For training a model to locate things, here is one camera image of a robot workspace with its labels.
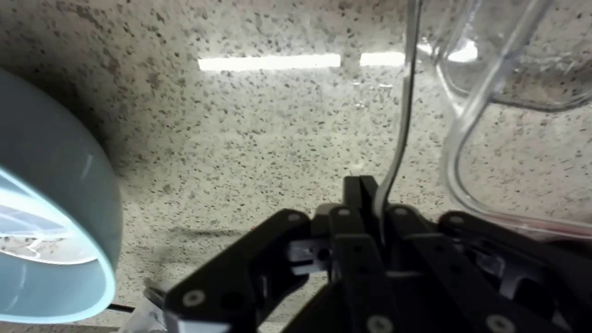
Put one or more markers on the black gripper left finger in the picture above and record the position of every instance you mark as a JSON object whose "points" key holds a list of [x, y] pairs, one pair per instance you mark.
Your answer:
{"points": [[363, 271]]}

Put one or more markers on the light blue bowl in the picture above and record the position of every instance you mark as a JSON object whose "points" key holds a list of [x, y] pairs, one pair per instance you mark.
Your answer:
{"points": [[61, 197]]}

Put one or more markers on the clear glass cup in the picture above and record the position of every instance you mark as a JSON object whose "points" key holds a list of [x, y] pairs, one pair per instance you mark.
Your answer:
{"points": [[524, 62]]}

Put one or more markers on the metal spoon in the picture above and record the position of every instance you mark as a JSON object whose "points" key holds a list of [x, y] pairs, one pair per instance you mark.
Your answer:
{"points": [[403, 123]]}

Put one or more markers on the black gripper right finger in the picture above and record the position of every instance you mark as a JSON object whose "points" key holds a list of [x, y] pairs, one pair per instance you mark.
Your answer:
{"points": [[468, 271]]}

